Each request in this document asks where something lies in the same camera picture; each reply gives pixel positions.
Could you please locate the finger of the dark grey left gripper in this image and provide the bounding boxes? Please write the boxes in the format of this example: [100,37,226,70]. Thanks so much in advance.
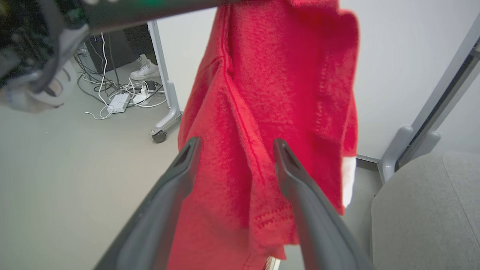
[84,0,240,35]

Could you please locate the red knit sweater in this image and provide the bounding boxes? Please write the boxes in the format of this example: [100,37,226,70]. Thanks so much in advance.
[167,0,360,270]

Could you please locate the grey fabric sofa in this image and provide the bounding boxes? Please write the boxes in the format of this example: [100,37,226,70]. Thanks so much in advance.
[371,150,480,270]

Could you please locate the white power strip with cables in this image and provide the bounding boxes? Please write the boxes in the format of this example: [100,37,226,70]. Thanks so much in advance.
[85,33,167,120]

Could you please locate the grey desk leg with caster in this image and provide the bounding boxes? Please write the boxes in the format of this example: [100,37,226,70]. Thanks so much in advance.
[147,19,183,144]

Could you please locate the black cable bundle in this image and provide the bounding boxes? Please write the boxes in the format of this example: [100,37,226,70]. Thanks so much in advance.
[73,49,124,105]

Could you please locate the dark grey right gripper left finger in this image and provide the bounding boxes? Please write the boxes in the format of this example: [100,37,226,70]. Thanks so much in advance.
[94,137,202,270]

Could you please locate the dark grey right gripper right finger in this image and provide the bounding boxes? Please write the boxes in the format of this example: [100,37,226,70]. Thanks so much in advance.
[273,138,372,270]

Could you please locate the white garment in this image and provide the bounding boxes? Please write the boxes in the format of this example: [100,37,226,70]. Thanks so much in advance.
[342,157,356,207]

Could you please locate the white plug adapter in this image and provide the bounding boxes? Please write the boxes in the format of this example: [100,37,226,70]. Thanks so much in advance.
[132,84,150,105]

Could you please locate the white sneaker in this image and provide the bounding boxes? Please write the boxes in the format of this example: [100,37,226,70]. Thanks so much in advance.
[129,60,161,81]

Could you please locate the black computer tower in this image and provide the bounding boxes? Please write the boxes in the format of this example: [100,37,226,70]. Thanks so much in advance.
[77,29,137,75]

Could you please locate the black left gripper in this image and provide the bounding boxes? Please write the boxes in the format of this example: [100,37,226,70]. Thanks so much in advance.
[0,0,90,90]

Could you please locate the dark trouser leg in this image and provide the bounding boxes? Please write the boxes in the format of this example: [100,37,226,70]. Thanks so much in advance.
[124,24,157,62]

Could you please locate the grey metal frame leg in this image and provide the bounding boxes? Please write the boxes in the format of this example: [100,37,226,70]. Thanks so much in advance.
[378,13,480,184]

